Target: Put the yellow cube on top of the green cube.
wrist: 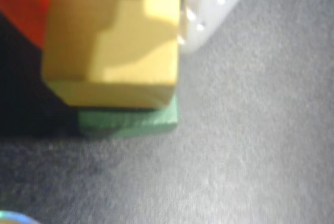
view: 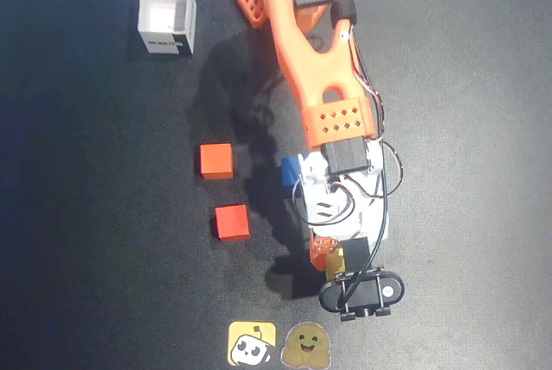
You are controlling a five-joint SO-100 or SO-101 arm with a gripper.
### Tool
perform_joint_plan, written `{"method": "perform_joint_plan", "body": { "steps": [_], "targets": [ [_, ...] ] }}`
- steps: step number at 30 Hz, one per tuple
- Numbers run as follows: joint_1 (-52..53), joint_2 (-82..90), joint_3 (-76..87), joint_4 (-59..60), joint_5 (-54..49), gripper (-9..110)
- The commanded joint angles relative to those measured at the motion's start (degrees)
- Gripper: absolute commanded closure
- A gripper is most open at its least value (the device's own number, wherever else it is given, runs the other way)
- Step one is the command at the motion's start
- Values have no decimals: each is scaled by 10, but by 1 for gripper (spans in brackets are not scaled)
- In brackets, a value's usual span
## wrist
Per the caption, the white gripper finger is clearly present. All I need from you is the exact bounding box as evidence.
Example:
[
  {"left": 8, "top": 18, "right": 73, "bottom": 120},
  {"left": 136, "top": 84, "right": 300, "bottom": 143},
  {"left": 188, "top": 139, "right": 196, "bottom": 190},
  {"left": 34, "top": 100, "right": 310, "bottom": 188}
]
[{"left": 179, "top": 0, "right": 261, "bottom": 54}]

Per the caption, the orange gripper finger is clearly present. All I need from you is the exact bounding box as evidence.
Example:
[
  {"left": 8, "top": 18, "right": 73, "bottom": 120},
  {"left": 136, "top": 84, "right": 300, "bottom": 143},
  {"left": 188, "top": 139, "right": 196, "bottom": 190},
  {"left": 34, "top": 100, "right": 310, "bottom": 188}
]
[{"left": 0, "top": 0, "right": 55, "bottom": 50}]

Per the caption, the yellow cube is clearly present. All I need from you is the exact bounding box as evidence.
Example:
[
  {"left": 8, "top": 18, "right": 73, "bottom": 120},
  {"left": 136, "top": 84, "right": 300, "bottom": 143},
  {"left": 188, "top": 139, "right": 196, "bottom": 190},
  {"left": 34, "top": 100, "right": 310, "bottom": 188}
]
[{"left": 41, "top": 0, "right": 181, "bottom": 110}]

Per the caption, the green cube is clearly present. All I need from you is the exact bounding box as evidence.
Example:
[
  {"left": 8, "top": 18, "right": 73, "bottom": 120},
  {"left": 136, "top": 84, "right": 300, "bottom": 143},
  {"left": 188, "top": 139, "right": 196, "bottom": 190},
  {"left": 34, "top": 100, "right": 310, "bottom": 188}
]
[{"left": 77, "top": 95, "right": 180, "bottom": 139}]

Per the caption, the black felt mat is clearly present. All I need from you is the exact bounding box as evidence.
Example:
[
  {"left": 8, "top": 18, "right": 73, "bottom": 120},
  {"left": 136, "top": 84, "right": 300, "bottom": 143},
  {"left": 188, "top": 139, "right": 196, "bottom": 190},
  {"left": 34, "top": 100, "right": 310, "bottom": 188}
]
[{"left": 0, "top": 0, "right": 334, "bottom": 224}]

